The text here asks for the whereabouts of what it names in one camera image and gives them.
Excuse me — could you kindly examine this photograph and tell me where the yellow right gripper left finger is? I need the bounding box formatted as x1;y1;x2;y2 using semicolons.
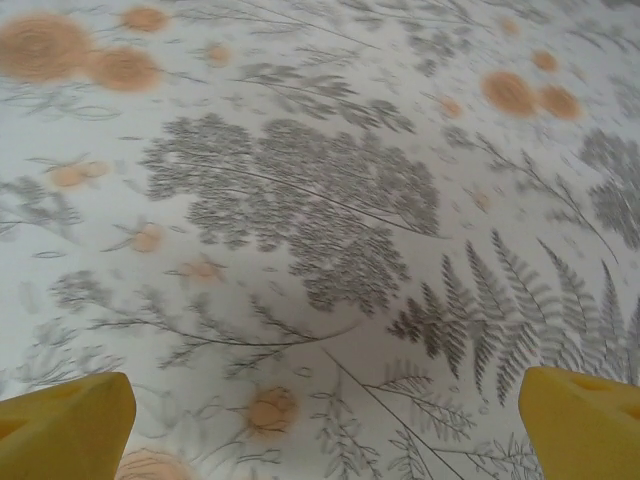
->
0;372;137;480

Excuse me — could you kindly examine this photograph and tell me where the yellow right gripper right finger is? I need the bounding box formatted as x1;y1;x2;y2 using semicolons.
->
518;366;640;480

